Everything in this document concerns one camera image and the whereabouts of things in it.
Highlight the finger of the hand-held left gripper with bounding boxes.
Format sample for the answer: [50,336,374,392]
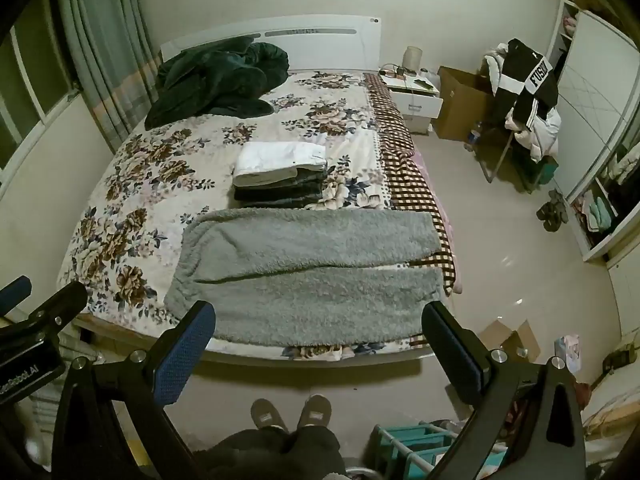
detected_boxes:
[0,276,32,314]
[27,281,89,335]

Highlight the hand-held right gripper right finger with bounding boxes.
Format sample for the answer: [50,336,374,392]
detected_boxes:
[421,301,586,480]

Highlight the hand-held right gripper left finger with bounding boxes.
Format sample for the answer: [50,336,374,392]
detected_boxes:
[51,300,217,480]

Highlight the grey fleece pants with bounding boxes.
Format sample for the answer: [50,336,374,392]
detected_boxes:
[164,208,446,348]

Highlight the black folded pants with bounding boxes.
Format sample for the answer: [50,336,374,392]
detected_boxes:
[235,185,327,209]

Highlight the dark grey folded pants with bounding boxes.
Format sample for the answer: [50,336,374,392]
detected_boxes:
[234,167,329,195]

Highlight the white folded pants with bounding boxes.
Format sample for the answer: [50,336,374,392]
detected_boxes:
[233,141,328,186]

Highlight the flat cardboard piece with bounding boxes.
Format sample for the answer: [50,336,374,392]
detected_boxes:
[477,320,541,363]

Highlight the teal plastic basket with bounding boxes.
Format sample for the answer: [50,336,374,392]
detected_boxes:
[372,424,511,476]

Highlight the person's left slipper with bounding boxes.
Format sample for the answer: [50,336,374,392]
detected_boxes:
[250,399,290,433]

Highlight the person's slipper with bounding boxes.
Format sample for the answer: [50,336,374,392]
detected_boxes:
[250,399,290,433]
[297,394,332,431]

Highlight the tissue pack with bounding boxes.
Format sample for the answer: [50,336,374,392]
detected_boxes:
[554,334,581,373]

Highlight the person's legs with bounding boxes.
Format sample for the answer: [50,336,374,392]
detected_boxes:
[192,425,348,480]

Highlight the person's right slipper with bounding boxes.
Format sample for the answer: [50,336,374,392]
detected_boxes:
[297,394,332,431]

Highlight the bed with floral sheet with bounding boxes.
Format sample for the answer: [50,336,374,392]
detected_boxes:
[56,69,463,362]

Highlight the pair of dark slippers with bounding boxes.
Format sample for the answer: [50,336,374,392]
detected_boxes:
[537,189,569,232]

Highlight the metal chair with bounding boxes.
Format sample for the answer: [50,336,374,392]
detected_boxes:
[475,55,561,193]

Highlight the brown checkered blanket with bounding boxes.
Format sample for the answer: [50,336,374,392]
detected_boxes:
[362,72,463,296]

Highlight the window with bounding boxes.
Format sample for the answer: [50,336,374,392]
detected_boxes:
[0,0,82,181]

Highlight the white puffy jacket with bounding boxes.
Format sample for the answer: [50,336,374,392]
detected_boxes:
[505,109,561,162]

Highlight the cardboard box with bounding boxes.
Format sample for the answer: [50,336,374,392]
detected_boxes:
[431,66,506,142]

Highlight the white nightstand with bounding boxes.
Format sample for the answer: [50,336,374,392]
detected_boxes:
[382,67,444,135]

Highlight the green curtain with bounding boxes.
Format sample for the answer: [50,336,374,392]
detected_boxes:
[55,0,166,151]

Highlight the dark green blanket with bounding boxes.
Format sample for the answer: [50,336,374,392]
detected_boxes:
[145,40,291,130]

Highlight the black and white jacket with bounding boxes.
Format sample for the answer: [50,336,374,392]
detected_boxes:
[492,38,559,133]

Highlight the white wardrobe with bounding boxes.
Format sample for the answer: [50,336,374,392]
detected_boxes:
[545,0,640,262]

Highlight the white headboard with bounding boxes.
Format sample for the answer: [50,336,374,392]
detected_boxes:
[160,14,383,73]

